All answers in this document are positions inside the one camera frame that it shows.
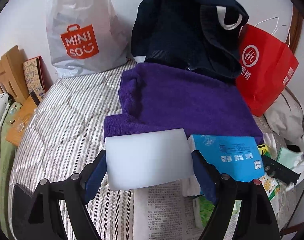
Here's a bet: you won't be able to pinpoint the black watch strap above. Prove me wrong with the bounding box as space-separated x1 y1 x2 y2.
261 154 300 186

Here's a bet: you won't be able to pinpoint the green tissue pack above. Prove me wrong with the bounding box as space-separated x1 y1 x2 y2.
193 196 242 230

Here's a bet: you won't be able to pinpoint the blue tissue pack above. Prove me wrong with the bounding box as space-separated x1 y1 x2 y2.
187 134 266 197

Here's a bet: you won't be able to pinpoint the mint green cloth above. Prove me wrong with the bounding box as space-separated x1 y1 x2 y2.
277 147 302 169

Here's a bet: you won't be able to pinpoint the white gloves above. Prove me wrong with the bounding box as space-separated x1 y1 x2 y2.
261 135 304 192

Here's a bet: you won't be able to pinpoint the white foam sponge block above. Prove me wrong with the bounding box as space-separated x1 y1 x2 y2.
105 129 194 191

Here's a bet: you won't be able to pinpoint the yellow pouch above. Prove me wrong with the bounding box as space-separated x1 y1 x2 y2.
257 144 271 158

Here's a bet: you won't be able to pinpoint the newspaper sheet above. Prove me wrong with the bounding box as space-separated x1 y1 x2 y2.
133 181 203 240

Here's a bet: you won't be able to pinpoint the striped quilt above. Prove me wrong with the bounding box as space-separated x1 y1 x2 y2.
8 60 300 240

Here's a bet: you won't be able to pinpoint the beige canvas bag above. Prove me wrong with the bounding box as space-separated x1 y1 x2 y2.
264 87 304 146

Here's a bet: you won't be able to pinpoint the patterned book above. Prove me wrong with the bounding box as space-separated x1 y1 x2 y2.
23 56 51 102

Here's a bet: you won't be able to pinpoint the wooden stand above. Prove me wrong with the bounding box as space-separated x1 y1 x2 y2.
0 45 41 147

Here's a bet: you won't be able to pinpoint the red paper shopping bag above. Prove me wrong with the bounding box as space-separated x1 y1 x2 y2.
236 24 299 116

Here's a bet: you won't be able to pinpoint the purple towel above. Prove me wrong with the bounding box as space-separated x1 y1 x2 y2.
104 63 263 144

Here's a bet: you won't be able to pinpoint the white Miniso plastic bag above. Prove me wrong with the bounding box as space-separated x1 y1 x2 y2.
45 0 129 77

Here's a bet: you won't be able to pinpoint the dark navy tote bag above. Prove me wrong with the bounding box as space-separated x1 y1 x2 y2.
131 0 249 84

